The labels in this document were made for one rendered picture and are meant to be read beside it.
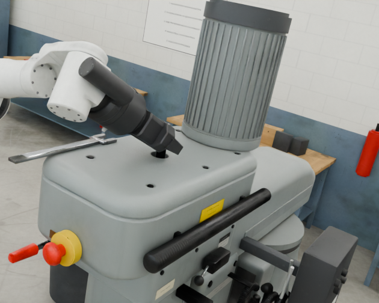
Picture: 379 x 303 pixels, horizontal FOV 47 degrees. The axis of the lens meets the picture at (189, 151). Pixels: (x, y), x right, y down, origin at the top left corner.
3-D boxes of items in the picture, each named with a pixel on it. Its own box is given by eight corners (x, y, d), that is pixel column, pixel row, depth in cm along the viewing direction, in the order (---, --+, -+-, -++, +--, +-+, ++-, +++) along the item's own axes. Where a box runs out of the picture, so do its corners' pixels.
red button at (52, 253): (53, 272, 72) (56, 251, 71) (38, 261, 74) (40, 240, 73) (69, 264, 75) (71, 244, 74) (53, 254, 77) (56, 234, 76)
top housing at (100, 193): (123, 296, 71) (138, 209, 66) (21, 229, 84) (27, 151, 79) (250, 214, 110) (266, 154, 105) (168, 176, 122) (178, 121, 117)
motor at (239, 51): (235, 157, 98) (271, 9, 88) (165, 130, 108) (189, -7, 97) (271, 143, 114) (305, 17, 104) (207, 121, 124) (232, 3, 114)
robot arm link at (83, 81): (85, 135, 79) (33, 104, 71) (103, 83, 82) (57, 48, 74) (130, 134, 72) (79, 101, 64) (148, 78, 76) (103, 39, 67)
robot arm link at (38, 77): (99, 107, 73) (40, 104, 79) (116, 61, 75) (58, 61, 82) (76, 87, 67) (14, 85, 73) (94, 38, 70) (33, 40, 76)
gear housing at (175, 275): (147, 316, 83) (156, 271, 80) (59, 258, 94) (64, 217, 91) (231, 252, 110) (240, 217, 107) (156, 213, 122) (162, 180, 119)
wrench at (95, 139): (18, 166, 72) (19, 162, 72) (3, 159, 74) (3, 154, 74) (116, 142, 93) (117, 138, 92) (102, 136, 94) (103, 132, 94)
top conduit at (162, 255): (156, 278, 71) (160, 260, 70) (136, 266, 73) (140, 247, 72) (269, 203, 108) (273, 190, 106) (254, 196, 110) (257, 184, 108)
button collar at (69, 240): (71, 272, 75) (75, 242, 73) (48, 257, 78) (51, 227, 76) (80, 268, 76) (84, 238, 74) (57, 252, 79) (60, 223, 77)
